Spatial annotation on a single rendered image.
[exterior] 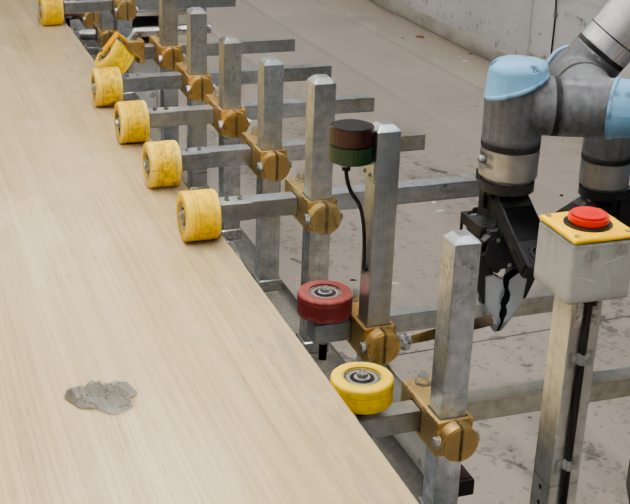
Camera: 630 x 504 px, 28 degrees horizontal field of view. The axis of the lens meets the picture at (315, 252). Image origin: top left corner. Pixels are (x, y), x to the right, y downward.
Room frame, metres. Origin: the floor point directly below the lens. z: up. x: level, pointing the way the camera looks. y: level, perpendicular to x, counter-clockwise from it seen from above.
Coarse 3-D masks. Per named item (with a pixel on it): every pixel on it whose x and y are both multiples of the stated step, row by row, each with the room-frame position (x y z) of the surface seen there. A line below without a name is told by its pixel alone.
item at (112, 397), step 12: (96, 384) 1.32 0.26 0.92; (108, 384) 1.33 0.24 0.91; (120, 384) 1.33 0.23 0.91; (72, 396) 1.31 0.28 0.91; (84, 396) 1.32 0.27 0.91; (96, 396) 1.32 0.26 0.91; (108, 396) 1.30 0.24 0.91; (120, 396) 1.30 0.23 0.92; (108, 408) 1.29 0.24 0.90; (120, 408) 1.29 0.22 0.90
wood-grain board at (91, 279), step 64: (0, 0) 3.50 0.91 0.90; (0, 64) 2.82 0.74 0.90; (64, 64) 2.84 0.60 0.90; (0, 128) 2.35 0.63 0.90; (64, 128) 2.37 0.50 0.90; (0, 192) 2.00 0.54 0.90; (64, 192) 2.01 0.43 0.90; (128, 192) 2.02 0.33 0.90; (0, 256) 1.73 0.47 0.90; (64, 256) 1.74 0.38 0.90; (128, 256) 1.75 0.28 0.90; (192, 256) 1.76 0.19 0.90; (0, 320) 1.52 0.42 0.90; (64, 320) 1.53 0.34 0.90; (128, 320) 1.53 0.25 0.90; (192, 320) 1.54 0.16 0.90; (256, 320) 1.55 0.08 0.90; (0, 384) 1.35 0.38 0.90; (64, 384) 1.35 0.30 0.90; (192, 384) 1.36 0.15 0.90; (256, 384) 1.37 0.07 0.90; (320, 384) 1.37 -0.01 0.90; (0, 448) 1.20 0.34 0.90; (64, 448) 1.21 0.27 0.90; (128, 448) 1.21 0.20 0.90; (192, 448) 1.22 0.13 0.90; (256, 448) 1.22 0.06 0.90; (320, 448) 1.23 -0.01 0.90
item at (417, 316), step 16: (544, 288) 1.77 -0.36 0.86; (416, 304) 1.70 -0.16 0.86; (432, 304) 1.70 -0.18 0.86; (528, 304) 1.74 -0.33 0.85; (544, 304) 1.75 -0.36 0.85; (400, 320) 1.66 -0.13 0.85; (416, 320) 1.67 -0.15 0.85; (432, 320) 1.68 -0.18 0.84; (320, 336) 1.62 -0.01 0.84; (336, 336) 1.63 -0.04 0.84
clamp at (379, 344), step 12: (360, 324) 1.61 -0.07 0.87; (384, 324) 1.61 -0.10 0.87; (360, 336) 1.60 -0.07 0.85; (372, 336) 1.58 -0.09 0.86; (384, 336) 1.58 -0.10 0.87; (396, 336) 1.59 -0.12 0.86; (360, 348) 1.58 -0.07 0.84; (372, 348) 1.57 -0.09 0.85; (384, 348) 1.58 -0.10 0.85; (396, 348) 1.59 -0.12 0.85; (372, 360) 1.57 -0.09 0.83; (384, 360) 1.58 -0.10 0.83
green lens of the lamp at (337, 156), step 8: (336, 152) 1.58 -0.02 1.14; (344, 152) 1.58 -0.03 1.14; (352, 152) 1.57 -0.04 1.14; (360, 152) 1.58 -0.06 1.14; (368, 152) 1.59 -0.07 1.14; (336, 160) 1.58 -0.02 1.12; (344, 160) 1.58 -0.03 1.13; (352, 160) 1.57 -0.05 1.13; (360, 160) 1.58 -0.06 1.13; (368, 160) 1.59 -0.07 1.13
